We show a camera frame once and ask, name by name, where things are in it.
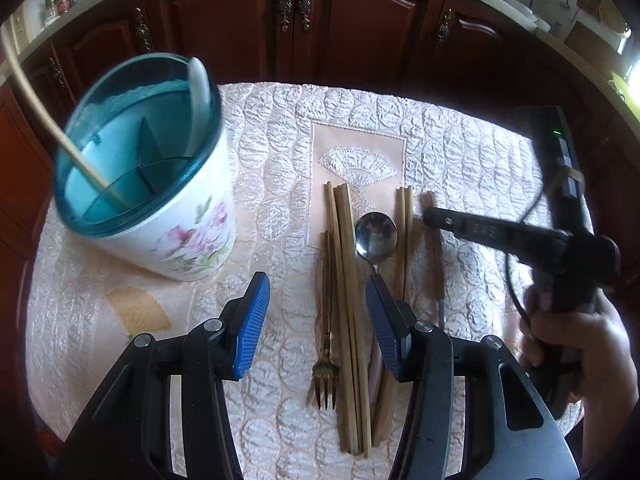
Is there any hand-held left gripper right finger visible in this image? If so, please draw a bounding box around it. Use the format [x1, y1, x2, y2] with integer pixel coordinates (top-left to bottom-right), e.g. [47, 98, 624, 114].
[365, 274, 593, 480]

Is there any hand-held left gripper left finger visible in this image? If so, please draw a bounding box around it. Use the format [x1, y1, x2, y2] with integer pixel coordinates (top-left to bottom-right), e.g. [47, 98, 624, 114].
[42, 271, 271, 480]

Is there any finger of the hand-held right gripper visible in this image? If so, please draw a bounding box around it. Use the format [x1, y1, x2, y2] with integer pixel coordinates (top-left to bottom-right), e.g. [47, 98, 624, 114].
[422, 207, 531, 262]

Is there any dark brown wooden chopstick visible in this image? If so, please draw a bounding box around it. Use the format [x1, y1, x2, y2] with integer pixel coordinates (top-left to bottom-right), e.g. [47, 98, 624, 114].
[421, 191, 447, 302]

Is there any floral cutlery holder cup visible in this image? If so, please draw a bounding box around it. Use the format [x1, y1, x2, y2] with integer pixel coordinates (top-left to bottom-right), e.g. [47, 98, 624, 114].
[52, 52, 238, 281]

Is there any person's right hand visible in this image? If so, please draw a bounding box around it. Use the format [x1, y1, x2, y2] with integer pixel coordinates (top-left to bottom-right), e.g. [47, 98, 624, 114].
[520, 290, 640, 465]

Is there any bronze metal fork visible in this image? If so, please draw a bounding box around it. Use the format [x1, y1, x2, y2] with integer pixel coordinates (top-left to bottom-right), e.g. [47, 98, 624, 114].
[312, 230, 338, 411]

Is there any shiny metal spoon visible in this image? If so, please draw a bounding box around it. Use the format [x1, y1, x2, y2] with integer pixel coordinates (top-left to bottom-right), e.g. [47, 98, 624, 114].
[355, 212, 398, 281]

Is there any quilted peach tablecloth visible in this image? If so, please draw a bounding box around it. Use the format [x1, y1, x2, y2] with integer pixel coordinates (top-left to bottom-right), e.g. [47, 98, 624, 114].
[25, 82, 596, 480]

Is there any brown wooden cabinet door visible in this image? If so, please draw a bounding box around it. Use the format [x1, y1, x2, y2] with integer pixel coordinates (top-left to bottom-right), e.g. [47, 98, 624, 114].
[296, 0, 448, 86]
[52, 10, 151, 106]
[145, 0, 297, 83]
[435, 0, 538, 91]

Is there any wooden cutting board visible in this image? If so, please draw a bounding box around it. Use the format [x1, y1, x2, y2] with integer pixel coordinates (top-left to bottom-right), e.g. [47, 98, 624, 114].
[565, 20, 621, 78]

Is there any pale wooden chopstick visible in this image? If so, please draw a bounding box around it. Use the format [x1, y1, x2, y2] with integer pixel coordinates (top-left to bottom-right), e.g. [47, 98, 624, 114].
[0, 25, 126, 208]

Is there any white ceramic spoon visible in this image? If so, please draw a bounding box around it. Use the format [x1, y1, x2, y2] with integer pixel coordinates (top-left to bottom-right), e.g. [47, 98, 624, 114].
[187, 56, 213, 161]

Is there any cream microwave oven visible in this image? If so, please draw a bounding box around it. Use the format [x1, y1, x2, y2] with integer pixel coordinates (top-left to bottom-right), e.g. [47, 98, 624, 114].
[7, 10, 38, 58]

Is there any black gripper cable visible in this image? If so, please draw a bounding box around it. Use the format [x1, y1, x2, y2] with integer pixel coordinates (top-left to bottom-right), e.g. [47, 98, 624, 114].
[504, 175, 551, 321]

